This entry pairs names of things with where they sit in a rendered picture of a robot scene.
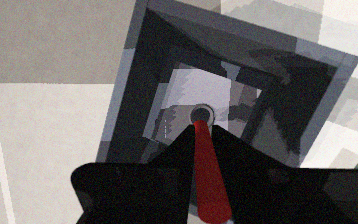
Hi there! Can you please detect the red peg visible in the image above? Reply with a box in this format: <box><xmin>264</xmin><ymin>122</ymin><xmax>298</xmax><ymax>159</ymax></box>
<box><xmin>193</xmin><ymin>120</ymin><xmax>232</xmax><ymax>224</ymax></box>

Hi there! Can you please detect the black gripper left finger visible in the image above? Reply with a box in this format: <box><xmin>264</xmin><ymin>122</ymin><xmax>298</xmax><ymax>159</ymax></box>
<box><xmin>71</xmin><ymin>124</ymin><xmax>195</xmax><ymax>224</ymax></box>

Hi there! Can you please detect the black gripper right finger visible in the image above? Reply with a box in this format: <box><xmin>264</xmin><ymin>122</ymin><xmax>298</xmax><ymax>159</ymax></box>
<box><xmin>211</xmin><ymin>125</ymin><xmax>358</xmax><ymax>224</ymax></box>

